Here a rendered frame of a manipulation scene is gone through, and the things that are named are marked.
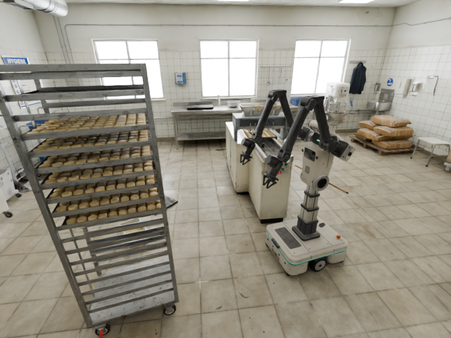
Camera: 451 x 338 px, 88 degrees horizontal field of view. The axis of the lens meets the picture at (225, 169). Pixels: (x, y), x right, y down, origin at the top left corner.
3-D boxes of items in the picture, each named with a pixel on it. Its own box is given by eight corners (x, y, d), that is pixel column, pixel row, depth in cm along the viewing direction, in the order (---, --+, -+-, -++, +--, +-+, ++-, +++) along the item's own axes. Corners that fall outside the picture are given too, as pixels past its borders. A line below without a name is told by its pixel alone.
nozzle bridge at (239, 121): (232, 136, 343) (232, 113, 329) (280, 134, 349) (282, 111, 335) (235, 143, 313) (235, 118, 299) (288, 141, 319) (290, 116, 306)
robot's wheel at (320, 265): (321, 266, 229) (325, 270, 223) (307, 269, 223) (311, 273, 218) (325, 253, 223) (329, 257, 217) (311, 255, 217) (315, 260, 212)
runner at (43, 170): (159, 157, 138) (158, 153, 137) (159, 159, 136) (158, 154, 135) (31, 173, 121) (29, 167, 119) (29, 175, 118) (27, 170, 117)
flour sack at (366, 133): (354, 134, 565) (356, 127, 558) (369, 133, 572) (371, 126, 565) (377, 143, 501) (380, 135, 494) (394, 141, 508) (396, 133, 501)
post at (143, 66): (178, 298, 184) (145, 62, 115) (179, 302, 182) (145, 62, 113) (174, 300, 184) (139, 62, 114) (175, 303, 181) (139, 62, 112)
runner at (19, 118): (152, 111, 127) (152, 106, 126) (152, 113, 125) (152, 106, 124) (11, 121, 110) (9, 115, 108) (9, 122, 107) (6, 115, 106)
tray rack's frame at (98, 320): (172, 263, 228) (145, 64, 156) (180, 310, 184) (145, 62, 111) (101, 280, 211) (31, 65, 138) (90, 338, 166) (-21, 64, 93)
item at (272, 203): (247, 196, 350) (249, 138, 313) (270, 194, 353) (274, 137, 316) (258, 225, 286) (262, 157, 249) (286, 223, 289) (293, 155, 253)
